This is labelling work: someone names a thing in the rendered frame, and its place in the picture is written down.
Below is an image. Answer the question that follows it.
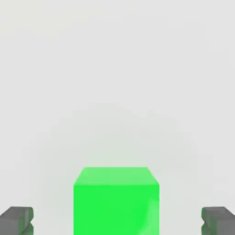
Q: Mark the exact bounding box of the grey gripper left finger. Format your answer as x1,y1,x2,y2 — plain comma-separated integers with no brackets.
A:
0,206,34,235

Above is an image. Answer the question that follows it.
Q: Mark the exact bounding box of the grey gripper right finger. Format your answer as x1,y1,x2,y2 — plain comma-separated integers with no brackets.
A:
201,206,235,235

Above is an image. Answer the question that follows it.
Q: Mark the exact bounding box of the small green cube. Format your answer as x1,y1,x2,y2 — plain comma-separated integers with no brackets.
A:
73,166,160,235

